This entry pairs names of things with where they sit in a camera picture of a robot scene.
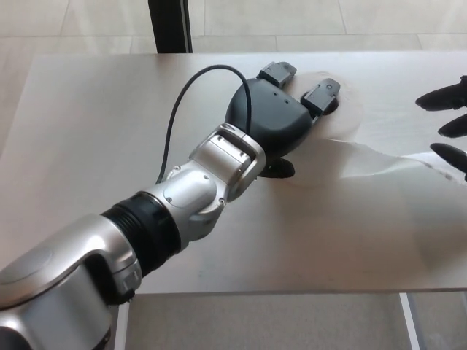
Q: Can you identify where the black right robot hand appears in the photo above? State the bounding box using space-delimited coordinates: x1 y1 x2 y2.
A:
415 75 467 174

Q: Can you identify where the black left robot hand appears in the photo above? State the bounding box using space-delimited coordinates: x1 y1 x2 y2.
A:
224 61 342 180

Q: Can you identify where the white toilet paper roll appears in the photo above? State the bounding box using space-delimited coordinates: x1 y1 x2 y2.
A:
286 69 467 189

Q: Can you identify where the black vertical pillar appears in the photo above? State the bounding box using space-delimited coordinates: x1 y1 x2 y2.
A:
147 0 193 55

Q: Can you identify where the white metal table leg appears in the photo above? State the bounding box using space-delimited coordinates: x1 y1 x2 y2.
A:
115 295 130 350
398 291 420 350

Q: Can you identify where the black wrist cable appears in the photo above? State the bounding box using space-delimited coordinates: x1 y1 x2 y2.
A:
155 64 255 185

